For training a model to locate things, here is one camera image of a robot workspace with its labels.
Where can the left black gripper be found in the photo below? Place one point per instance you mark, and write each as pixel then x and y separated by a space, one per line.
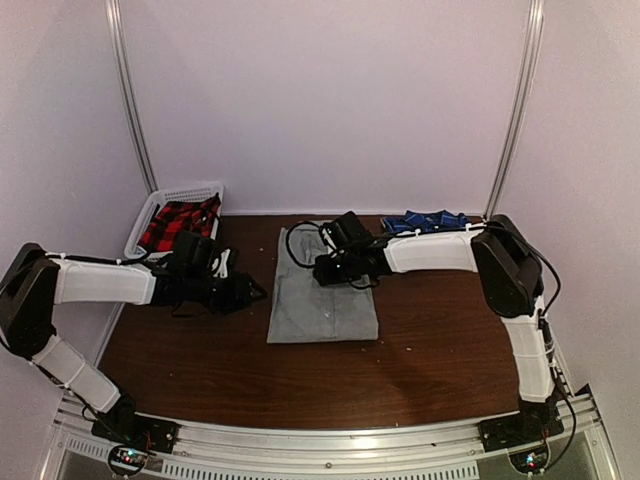
pixel 238 296

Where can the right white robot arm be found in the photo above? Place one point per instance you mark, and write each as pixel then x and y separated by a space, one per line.
pixel 509 272

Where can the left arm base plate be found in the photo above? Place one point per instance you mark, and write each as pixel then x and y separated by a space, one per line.
pixel 145 433

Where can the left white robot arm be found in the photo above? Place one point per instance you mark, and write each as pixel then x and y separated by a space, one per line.
pixel 194 271

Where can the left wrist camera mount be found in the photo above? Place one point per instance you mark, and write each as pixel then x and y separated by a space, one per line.
pixel 224 263

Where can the white plastic basket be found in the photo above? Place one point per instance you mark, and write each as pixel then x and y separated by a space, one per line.
pixel 195 193

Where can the aluminium corner post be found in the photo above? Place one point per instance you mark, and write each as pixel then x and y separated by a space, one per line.
pixel 529 61
pixel 126 85

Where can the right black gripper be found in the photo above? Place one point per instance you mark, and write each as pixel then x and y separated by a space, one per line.
pixel 326 275

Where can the aluminium front rail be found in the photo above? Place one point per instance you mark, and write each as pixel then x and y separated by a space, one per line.
pixel 450 450

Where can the grey long sleeve shirt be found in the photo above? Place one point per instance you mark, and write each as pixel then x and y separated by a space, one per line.
pixel 303 311

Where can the blue plaid shirt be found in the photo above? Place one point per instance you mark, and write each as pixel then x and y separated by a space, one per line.
pixel 431 222

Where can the right aluminium corner post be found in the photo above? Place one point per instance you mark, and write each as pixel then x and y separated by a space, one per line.
pixel 529 61

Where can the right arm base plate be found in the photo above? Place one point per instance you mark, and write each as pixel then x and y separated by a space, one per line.
pixel 517 430

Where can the left aluminium corner post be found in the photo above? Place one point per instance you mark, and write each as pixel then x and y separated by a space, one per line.
pixel 126 85

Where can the red black plaid shirt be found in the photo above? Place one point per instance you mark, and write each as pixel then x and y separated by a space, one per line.
pixel 175 216

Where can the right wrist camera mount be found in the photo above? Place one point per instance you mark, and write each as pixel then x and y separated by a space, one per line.
pixel 326 237

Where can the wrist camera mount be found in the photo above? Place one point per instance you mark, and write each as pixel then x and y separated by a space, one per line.
pixel 224 263
pixel 326 237

